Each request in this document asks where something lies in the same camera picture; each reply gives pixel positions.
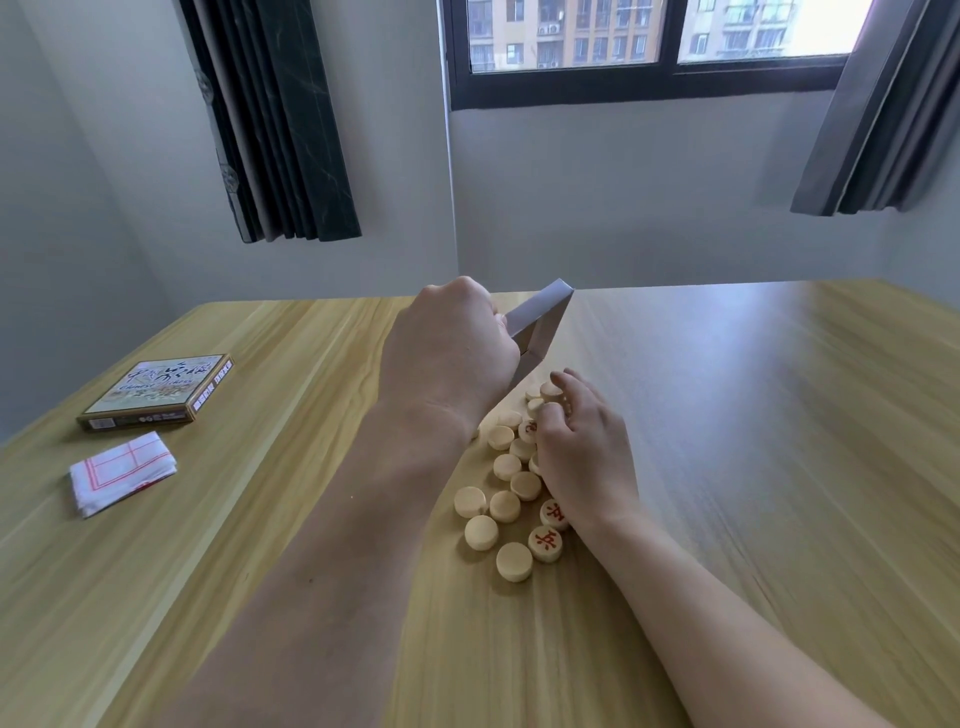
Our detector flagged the person's left hand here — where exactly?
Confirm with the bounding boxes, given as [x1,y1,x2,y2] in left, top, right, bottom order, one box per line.
[377,276,522,438]

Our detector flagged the person's right hand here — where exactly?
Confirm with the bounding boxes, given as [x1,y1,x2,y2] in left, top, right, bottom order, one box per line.
[534,367,642,537]

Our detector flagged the gray cardboard box tray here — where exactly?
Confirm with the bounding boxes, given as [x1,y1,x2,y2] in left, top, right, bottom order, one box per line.
[504,279,576,385]

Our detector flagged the person's right forearm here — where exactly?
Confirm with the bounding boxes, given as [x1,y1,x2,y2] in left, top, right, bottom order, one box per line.
[573,508,895,728]

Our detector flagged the person's left forearm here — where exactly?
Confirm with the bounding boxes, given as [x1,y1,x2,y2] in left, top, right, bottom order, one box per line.
[150,403,481,728]

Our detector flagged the pile of wooden chess pieces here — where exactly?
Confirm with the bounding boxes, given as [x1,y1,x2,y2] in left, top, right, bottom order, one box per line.
[453,379,573,585]

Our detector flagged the apartment buildings outside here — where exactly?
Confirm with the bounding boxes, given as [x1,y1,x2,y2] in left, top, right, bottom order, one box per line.
[466,0,804,73]

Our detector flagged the dark marbled curtain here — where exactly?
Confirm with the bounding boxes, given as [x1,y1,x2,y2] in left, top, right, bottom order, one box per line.
[174,0,363,245]

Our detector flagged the printed cardboard box lid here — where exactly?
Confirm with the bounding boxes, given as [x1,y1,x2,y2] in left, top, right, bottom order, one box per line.
[77,354,235,433]

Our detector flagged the folded white paper game board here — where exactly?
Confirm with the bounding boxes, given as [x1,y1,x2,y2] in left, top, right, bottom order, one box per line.
[69,431,179,520]

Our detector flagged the gray curtain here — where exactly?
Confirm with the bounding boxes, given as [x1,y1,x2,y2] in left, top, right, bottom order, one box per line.
[789,0,960,218]

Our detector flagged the black window frame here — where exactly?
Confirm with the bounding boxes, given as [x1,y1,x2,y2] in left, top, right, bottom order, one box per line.
[438,0,876,112]

